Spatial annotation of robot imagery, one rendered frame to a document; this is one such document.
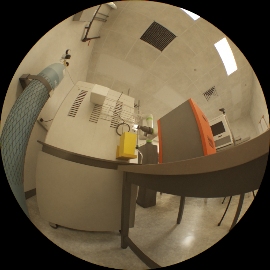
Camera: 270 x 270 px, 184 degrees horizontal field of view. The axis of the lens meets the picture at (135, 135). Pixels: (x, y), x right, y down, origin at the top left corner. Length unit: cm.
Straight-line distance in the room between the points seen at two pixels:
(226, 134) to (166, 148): 124
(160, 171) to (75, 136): 57
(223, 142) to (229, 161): 146
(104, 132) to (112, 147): 13
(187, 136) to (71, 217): 95
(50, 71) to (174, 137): 104
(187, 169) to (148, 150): 131
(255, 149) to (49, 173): 80
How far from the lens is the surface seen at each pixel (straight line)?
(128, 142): 54
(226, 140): 162
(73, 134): 65
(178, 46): 225
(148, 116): 147
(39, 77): 77
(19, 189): 72
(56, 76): 81
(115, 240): 92
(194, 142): 52
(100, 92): 65
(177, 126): 61
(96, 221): 74
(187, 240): 96
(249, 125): 682
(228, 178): 20
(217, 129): 168
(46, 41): 114
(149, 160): 144
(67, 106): 79
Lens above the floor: 69
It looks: 23 degrees up
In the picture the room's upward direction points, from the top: 3 degrees clockwise
